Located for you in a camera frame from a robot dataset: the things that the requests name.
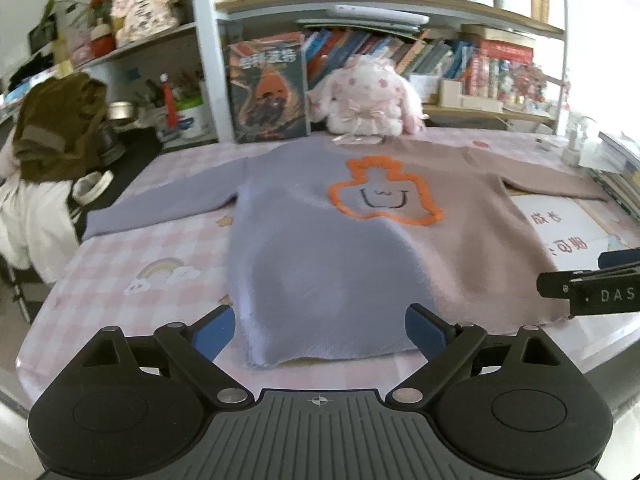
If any white cardboard box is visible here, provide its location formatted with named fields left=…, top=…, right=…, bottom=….
left=439, top=79, right=463, bottom=107

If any pink checked tablecloth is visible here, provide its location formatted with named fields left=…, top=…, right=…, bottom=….
left=17, top=127, right=640, bottom=411

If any row of small colourful figures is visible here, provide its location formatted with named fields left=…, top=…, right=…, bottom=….
left=467, top=55, right=548, bottom=108

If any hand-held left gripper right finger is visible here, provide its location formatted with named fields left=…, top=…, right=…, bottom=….
left=385, top=302, right=566, bottom=408

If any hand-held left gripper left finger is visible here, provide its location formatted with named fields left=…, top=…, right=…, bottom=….
left=75, top=304, right=256, bottom=408

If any dark box with orange figure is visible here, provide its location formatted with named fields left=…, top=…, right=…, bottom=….
left=227, top=35, right=310, bottom=145

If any grey sweater with orange outline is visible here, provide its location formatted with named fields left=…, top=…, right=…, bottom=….
left=82, top=137, right=608, bottom=368

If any white garment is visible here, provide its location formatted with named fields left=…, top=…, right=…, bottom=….
left=0, top=177, right=83, bottom=283

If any red jar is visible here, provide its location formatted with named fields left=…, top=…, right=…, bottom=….
left=89, top=19, right=118, bottom=58

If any row of colourful books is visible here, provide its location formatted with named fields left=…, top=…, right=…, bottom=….
left=304, top=29, right=476, bottom=88

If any small white bottle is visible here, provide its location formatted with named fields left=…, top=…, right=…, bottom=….
left=560, top=116, right=585, bottom=167

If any red bottle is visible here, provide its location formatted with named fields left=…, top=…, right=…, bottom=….
left=159, top=73, right=182, bottom=130

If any white paper sheet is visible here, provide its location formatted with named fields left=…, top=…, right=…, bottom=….
left=509, top=194, right=613, bottom=272

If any pink plush bunny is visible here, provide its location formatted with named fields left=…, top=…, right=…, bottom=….
left=306, top=56, right=427, bottom=137

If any pink plush toy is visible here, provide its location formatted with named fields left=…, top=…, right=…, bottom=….
left=110, top=0, right=181, bottom=46

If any brown jacket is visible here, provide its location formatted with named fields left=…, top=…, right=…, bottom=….
left=11, top=72, right=117, bottom=183

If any white bookshelf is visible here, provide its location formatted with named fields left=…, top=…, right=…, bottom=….
left=189, top=0, right=572, bottom=147

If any stack of books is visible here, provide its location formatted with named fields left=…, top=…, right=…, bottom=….
left=587, top=131, right=640, bottom=222

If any metal bowl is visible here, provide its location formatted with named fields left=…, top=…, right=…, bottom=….
left=106, top=101, right=138, bottom=122

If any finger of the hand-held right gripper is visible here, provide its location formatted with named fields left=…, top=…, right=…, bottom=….
left=536, top=266, right=640, bottom=302
left=598, top=248, right=640, bottom=270

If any grey side shelf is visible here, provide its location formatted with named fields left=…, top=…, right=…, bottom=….
left=0, top=22, right=197, bottom=111

